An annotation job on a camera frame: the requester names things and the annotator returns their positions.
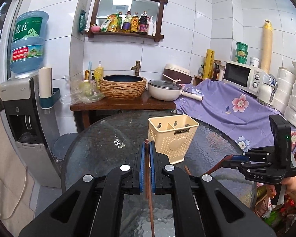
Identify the yellow wrapped roll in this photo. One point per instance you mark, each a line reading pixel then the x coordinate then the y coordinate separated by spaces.
pixel 208 65

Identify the yellow soap bottle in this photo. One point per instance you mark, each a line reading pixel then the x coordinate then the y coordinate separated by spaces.
pixel 98 73

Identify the brown wooden chopstick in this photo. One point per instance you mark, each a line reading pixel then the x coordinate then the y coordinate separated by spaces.
pixel 148 189

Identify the blue water jug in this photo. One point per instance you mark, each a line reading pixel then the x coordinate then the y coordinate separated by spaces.
pixel 27 47

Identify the wooden framed mirror shelf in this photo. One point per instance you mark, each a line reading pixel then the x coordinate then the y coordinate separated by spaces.
pixel 120 17

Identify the brown rice cooker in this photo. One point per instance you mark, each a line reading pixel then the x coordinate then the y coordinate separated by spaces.
pixel 179 74

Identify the grey water dispenser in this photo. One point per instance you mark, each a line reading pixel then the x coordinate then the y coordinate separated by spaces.
pixel 34 129

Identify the dark soy sauce bottle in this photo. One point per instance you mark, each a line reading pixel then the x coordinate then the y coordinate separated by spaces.
pixel 143 23

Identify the white pan with lid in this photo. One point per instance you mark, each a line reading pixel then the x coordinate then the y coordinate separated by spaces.
pixel 168 91

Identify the white kettle jug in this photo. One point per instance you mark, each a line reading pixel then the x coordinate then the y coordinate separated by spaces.
pixel 267 90

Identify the white microwave oven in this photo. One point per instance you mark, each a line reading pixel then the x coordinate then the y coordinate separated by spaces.
pixel 246 77

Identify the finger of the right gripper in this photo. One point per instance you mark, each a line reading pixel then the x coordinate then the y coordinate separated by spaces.
pixel 239 158
pixel 235 165

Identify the person right hand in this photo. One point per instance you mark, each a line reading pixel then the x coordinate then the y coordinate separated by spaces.
pixel 292 189

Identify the woven rim basin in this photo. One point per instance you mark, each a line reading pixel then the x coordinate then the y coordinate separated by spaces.
pixel 122 87

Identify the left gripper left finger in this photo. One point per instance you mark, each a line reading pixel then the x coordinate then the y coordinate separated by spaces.
pixel 138 170

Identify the bronze faucet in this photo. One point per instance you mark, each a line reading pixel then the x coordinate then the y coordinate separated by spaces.
pixel 136 68

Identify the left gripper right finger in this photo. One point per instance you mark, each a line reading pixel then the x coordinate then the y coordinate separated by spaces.
pixel 160 182

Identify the paper cup dispenser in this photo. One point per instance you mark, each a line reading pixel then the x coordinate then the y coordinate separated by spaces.
pixel 48 96

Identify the tall paper cup stack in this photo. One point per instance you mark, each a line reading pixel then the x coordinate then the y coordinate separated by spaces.
pixel 267 42

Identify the beige curtain cloth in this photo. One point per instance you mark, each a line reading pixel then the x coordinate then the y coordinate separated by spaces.
pixel 16 187

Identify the clear plastic bag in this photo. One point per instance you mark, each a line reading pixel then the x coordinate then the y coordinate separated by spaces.
pixel 81 91

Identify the purple floral cloth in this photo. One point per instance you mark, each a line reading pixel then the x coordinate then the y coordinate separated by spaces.
pixel 230 110

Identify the wooden handled spoon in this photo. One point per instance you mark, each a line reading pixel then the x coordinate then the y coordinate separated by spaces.
pixel 219 164

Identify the dark wooden counter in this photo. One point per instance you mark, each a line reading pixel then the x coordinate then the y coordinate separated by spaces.
pixel 85 114

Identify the cream plastic utensil holder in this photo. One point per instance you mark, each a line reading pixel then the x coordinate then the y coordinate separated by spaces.
pixel 172 135

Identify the toilet paper roll stack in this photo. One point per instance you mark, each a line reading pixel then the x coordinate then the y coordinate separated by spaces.
pixel 285 96

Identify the green noodle cup stack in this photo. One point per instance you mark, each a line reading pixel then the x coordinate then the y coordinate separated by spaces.
pixel 241 52

